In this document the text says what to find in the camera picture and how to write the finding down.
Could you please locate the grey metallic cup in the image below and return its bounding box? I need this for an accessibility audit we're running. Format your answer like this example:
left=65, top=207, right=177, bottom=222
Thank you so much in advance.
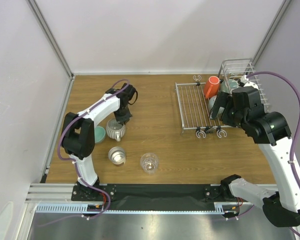
left=208, top=95, right=225, bottom=115

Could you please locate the speckled teal ceramic mug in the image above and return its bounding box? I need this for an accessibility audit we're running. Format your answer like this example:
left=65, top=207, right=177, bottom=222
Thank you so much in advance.
left=220, top=79, right=240, bottom=94

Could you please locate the orange mug white inside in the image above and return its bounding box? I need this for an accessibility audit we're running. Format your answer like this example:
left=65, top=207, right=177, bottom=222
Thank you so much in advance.
left=203, top=76, right=220, bottom=99

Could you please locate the white ribbed ceramic mug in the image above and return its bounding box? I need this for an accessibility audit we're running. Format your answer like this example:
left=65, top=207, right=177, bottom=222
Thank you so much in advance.
left=105, top=118, right=126, bottom=142

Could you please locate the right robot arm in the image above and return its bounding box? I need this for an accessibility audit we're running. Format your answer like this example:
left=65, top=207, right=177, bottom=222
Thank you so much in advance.
left=209, top=86, right=300, bottom=228

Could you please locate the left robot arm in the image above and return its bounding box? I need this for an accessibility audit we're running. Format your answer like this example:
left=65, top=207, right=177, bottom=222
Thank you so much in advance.
left=57, top=79, right=137, bottom=201

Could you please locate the teal small cup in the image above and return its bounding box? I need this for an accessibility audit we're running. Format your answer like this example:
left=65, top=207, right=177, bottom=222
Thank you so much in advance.
left=94, top=126, right=106, bottom=144

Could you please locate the small steel cup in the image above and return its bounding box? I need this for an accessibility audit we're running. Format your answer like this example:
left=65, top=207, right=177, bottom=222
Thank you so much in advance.
left=108, top=146, right=126, bottom=166

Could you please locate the clear glass tumbler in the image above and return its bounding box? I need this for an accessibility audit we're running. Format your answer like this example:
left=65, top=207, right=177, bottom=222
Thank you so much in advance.
left=140, top=152, right=159, bottom=174

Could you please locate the metal wire dish rack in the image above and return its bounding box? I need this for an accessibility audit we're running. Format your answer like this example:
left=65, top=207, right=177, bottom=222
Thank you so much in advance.
left=175, top=58, right=271, bottom=139

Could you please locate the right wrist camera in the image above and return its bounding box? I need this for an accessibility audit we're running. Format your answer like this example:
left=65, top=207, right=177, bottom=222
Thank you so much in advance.
left=238, top=75, right=260, bottom=91

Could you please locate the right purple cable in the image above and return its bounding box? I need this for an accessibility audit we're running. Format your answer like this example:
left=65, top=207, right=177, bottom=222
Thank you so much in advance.
left=224, top=71, right=300, bottom=240

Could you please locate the purple cable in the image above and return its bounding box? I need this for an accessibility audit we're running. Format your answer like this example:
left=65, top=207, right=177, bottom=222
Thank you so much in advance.
left=57, top=79, right=131, bottom=221
left=224, top=71, right=300, bottom=240

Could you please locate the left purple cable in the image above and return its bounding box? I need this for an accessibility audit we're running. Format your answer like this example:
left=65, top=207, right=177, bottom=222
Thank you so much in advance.
left=57, top=79, right=131, bottom=221

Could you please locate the aluminium front rail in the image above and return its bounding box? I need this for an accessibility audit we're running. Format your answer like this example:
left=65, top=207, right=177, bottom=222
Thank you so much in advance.
left=25, top=183, right=251, bottom=216

